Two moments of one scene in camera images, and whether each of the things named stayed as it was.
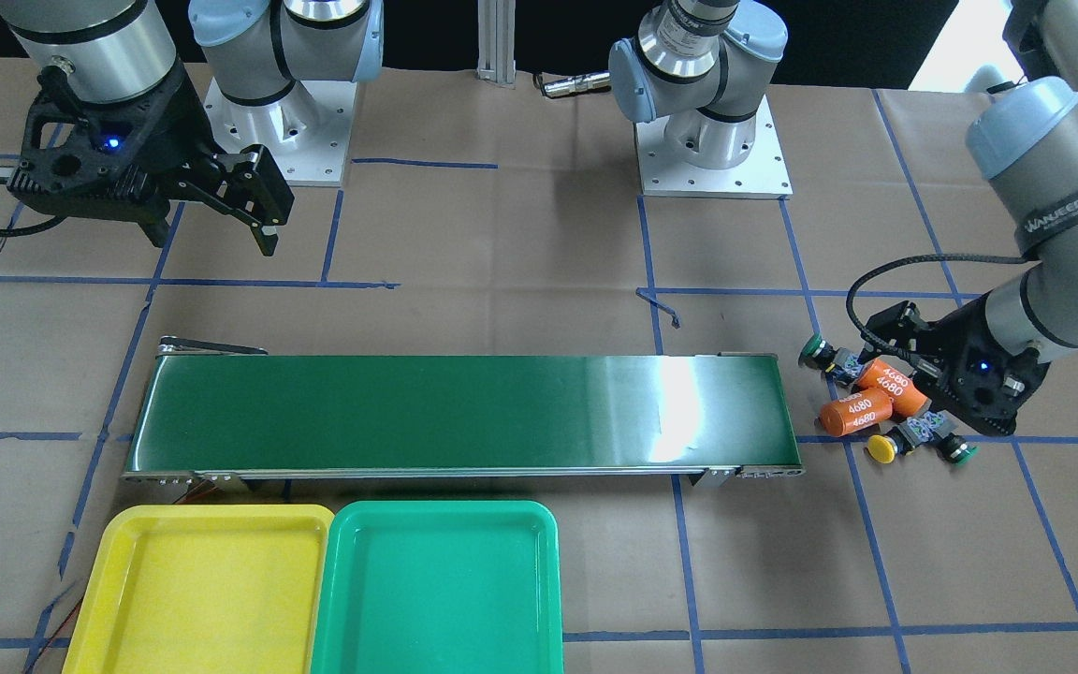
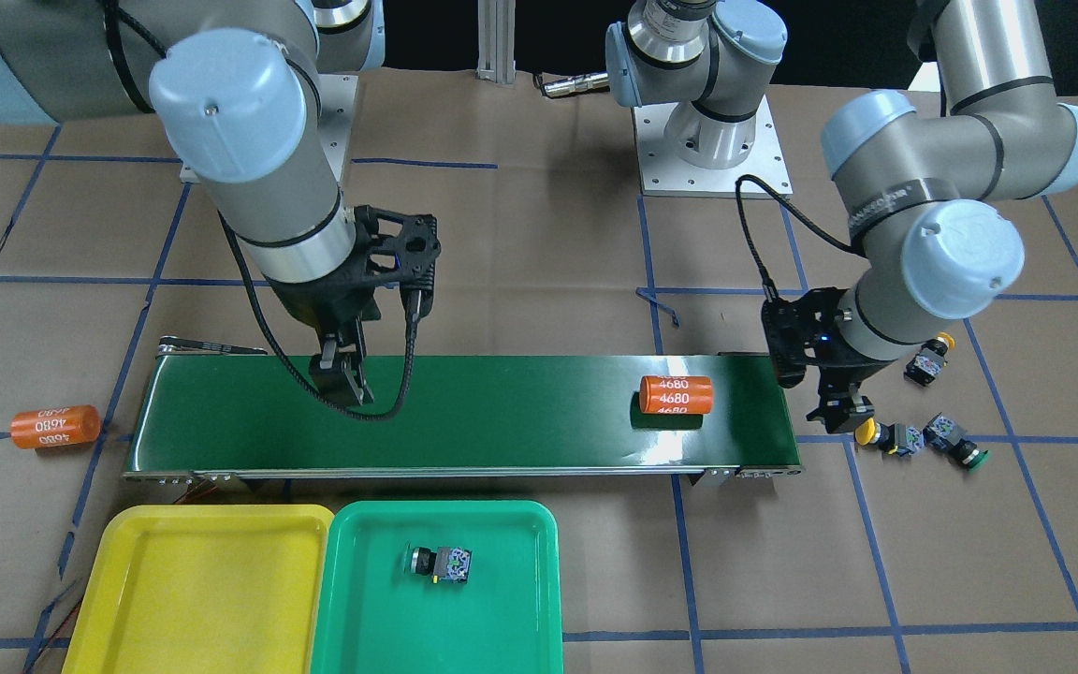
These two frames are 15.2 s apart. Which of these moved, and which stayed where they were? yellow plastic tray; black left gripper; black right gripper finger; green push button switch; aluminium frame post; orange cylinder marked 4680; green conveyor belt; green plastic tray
Moved: orange cylinder marked 4680; green push button switch; black left gripper; black right gripper finger
Stayed: green conveyor belt; aluminium frame post; yellow plastic tray; green plastic tray
